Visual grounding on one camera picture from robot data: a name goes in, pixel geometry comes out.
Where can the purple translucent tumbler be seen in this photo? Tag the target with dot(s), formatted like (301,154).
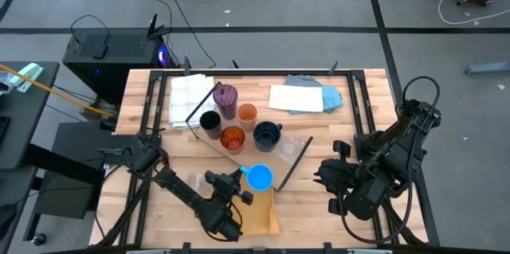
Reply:
(226,98)

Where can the mint green stapler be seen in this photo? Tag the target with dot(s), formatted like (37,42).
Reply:
(26,76)

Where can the small clear plastic cup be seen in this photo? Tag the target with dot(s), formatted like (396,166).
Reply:
(196,180)

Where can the black metal table frame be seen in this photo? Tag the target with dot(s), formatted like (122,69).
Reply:
(259,73)

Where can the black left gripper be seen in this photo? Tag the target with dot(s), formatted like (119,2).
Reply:
(228,190)

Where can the black flat floor stand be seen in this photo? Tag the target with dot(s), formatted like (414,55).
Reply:
(79,166)

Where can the clear faceted glass cup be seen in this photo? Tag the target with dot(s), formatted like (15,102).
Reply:
(290,147)

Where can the grey metal floor bar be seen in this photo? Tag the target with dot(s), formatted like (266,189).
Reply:
(488,67)

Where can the yellow waffle cloth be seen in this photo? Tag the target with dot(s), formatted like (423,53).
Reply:
(259,210)

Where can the peach opaque cup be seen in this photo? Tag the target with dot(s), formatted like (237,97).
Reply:
(247,115)

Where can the white folded cloth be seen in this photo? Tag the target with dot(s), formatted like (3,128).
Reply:
(296,98)

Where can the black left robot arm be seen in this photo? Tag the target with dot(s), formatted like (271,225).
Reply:
(187,194)

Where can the grey cloth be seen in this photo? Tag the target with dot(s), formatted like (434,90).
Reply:
(303,80)

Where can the light blue plastic mug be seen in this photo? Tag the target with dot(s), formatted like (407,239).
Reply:
(259,177)

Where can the black desk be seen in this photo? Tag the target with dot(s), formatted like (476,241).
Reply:
(28,126)

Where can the white patterned towel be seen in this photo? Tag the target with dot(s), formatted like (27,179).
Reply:
(187,98)

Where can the light blue cloth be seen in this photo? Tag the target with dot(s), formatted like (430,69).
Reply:
(332,98)

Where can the orange translucent tumbler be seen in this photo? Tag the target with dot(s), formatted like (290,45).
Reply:
(232,139)

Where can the black computer tower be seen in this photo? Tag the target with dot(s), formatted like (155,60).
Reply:
(111,59)

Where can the tall black cup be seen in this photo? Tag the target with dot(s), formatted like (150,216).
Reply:
(210,124)

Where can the dark blue enamel mug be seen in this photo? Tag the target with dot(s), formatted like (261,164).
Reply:
(266,135)

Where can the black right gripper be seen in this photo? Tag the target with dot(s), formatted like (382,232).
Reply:
(342,176)

